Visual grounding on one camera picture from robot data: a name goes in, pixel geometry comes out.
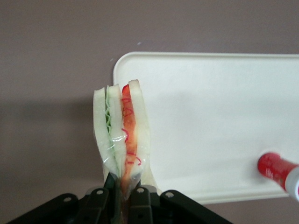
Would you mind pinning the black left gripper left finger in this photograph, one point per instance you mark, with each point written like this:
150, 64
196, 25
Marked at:
98, 205

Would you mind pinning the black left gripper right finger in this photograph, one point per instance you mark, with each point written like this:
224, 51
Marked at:
141, 205

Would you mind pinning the triangle sandwich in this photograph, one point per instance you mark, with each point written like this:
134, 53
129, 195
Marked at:
123, 130

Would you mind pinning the beige plastic tray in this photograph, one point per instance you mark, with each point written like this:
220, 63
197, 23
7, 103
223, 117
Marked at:
210, 116

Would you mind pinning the red-lidded white yoghurt cup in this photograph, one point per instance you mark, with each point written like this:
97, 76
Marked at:
278, 169

